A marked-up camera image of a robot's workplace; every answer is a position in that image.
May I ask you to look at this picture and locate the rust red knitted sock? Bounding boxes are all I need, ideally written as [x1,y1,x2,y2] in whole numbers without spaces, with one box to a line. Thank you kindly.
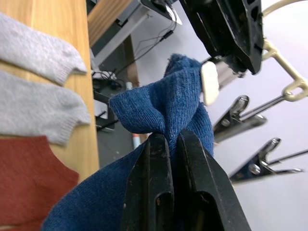
[0,135,80,231]

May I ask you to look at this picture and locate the light grey knitted sock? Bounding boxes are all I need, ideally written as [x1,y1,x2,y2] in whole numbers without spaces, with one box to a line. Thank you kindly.
[0,12,89,87]
[0,69,92,146]

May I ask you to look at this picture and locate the metal clip with white pad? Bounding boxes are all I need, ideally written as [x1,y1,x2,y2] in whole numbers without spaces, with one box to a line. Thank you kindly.
[200,56,249,106]

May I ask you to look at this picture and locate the black desk cable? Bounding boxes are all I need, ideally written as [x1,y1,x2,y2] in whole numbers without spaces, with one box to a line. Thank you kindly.
[131,18,179,61]

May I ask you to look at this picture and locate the wood top background desk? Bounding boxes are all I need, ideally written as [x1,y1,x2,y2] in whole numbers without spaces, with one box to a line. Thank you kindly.
[86,0,151,64]

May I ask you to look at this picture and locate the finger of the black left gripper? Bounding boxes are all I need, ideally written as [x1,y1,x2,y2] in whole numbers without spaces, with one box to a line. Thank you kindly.
[216,0,265,76]
[179,0,241,58]

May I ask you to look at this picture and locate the metal hanger clip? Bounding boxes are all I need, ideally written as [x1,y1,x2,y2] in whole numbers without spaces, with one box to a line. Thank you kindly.
[228,137,308,185]
[212,94,291,144]

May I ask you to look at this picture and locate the blue knitted sock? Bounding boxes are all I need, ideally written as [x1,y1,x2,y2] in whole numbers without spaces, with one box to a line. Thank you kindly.
[40,53,215,231]

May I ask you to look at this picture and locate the cream plastic clip hanger frame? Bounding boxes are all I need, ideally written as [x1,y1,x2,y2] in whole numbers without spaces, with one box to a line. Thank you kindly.
[260,0,308,103]

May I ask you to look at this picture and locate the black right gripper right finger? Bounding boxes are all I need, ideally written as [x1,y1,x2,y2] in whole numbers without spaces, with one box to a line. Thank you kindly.
[173,129,252,231]

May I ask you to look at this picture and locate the dark flat desk device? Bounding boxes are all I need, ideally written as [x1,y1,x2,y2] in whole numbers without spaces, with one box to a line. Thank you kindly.
[140,0,184,25]

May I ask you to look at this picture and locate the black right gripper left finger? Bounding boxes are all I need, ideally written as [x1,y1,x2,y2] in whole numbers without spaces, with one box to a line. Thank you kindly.
[119,133,175,231]

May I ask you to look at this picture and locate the black floor cable bundle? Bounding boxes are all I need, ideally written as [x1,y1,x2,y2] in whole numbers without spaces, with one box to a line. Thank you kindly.
[92,69,126,93]

